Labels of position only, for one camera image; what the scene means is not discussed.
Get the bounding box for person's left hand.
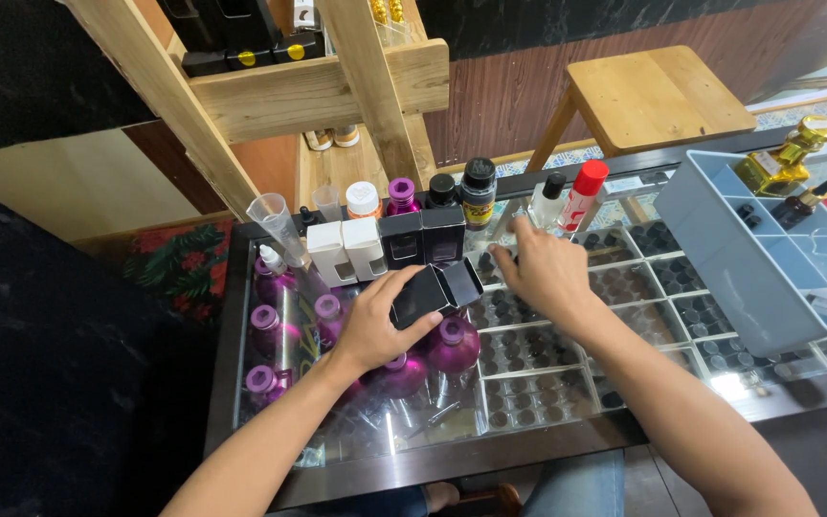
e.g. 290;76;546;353
333;266;445;374

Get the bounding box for person's right hand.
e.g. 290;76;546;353
489;215;601;331

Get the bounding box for black carton box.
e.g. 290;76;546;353
390;257;485;331
378;211;426;271
421;207;467;265

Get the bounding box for clear bottle with black cap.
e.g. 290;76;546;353
530;171;568;231

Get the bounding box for small white carton box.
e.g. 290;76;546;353
306;220;351;288
342;216;389;282

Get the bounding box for group of purple metallic bottles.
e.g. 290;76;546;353
244;255;482;412

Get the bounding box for upright black carton box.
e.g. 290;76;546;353
378;211;426;271
421;207;467;265

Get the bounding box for white spray can red cap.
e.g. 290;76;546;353
557;159;610;234

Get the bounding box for trays of small dark-capped vials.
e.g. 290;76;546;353
465;219;827;433

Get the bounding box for dark bottle with yellow label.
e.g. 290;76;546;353
461;157;498;232

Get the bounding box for small white dropper bottle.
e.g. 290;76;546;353
258;244;289;277

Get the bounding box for orange bottle with white cap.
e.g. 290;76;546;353
345;181;383;220

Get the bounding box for small clear plastic cup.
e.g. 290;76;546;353
312;184;343;224

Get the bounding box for purple bottle with hexagonal cap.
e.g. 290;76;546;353
386;177;422;216

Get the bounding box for black round cap bottle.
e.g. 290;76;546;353
427;173;461;211

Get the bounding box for clear plastic measuring cylinder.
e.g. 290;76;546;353
246;192;310;268

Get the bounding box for glass display counter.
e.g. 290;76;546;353
204;111;827;512

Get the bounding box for person's foot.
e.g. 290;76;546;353
424;481;462;515

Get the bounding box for floral patterned cloth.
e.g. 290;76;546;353
123;219;236;324

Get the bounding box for grey-blue plastic organizer tray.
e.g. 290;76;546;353
653;149;827;359

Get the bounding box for wooden stool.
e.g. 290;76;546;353
525;45;758;175

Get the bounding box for person's jeans leg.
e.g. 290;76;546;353
521;450;627;517

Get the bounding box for wooden shelf rack with bottles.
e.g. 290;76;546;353
62;0;452;224

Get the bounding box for gold perfume bottle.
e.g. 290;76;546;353
734;115;827;198

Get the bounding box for brown dropper bottle gold collar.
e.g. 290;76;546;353
770;180;827;225

